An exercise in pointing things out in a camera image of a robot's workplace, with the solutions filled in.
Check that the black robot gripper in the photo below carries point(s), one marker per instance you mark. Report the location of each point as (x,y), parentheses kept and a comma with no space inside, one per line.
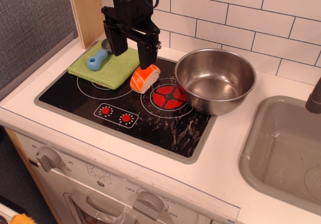
(132,19)

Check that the blue handled grey spoon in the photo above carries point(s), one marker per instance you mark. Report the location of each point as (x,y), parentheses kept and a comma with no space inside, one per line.
(94,63)

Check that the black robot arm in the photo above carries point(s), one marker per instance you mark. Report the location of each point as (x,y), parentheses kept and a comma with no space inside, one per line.
(131,19)

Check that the black toy stovetop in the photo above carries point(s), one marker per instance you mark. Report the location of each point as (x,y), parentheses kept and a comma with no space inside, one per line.
(159,120)

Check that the silver metal pan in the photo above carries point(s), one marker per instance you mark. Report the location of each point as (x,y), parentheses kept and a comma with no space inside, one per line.
(214,81)

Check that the green folded cloth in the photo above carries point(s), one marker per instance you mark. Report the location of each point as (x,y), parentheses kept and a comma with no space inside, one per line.
(114,70)

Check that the orange salmon sushi toy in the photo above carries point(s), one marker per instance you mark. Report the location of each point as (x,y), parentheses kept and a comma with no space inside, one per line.
(142,80)

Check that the grey left oven knob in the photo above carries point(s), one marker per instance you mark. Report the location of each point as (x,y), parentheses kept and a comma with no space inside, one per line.
(48,158)

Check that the grey oven knob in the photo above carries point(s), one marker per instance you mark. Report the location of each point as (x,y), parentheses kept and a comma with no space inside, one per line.
(149,205)
(48,158)

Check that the white toy oven front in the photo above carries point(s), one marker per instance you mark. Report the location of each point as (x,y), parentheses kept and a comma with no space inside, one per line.
(74,174)

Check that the grey right oven knob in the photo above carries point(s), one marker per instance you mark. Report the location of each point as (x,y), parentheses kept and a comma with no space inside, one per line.
(149,205)

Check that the grey plastic sink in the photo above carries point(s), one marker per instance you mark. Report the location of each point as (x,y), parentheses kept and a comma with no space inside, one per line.
(281,156)

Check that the grey faucet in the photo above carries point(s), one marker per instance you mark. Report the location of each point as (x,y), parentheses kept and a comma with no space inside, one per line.
(313,103)

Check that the yellow object at corner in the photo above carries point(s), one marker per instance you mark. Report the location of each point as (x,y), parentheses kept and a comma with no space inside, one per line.
(22,219)

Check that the wooden side post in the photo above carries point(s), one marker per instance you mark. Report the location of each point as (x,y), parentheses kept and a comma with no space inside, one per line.
(89,20)

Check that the grey oven door handle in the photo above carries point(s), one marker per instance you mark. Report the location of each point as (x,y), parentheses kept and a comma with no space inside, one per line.
(89,211)

